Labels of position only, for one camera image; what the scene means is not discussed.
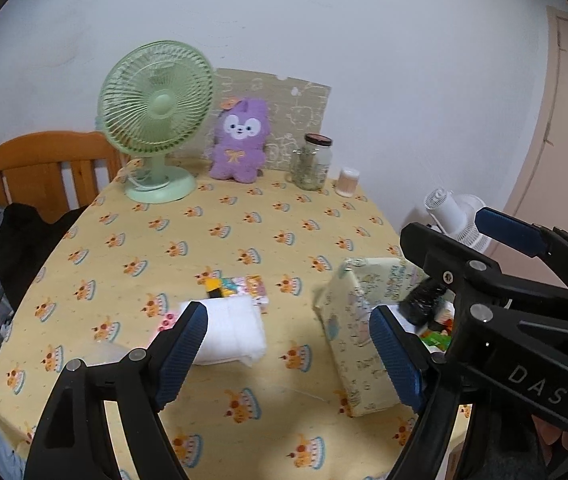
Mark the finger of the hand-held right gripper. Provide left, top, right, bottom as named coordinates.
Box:
left=475, top=207, right=568, bottom=286
left=399, top=221, right=515, bottom=306

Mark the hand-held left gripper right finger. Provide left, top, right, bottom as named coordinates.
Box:
left=369, top=305, right=480, bottom=480

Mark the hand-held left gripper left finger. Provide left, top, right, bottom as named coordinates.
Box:
left=23, top=301, right=210, bottom=480

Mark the orange and green packet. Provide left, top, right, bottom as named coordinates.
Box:
left=421, top=325, right=452, bottom=352

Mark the yellow printed storage box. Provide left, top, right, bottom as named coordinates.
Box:
left=312, top=256, right=465, bottom=418

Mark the white tissue pack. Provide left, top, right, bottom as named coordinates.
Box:
left=179, top=295, right=268, bottom=367

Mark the black plastic bag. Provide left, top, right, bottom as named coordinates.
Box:
left=399, top=280, right=447, bottom=326

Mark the colourful printed packet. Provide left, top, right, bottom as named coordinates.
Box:
left=221, top=274, right=270, bottom=314

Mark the person's right hand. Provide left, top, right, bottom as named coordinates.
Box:
left=531, top=417, right=568, bottom=466

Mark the white floor fan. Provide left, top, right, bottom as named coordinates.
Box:
left=424, top=186, right=495, bottom=253

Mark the cotton swab container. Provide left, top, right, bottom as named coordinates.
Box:
left=335, top=166, right=360, bottom=197

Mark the glass jar with dark lid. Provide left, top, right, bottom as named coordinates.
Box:
left=286, top=132, right=334, bottom=192

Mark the black cloth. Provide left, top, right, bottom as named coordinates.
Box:
left=0, top=202, right=85, bottom=311

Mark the green printed board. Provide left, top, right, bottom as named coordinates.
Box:
left=199, top=67, right=332, bottom=173

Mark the purple plush toy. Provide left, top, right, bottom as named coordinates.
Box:
left=208, top=97, right=271, bottom=183

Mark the wooden chair back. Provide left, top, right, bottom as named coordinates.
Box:
left=0, top=131, right=130, bottom=221

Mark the green desk fan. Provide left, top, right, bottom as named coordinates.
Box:
left=96, top=40, right=215, bottom=205

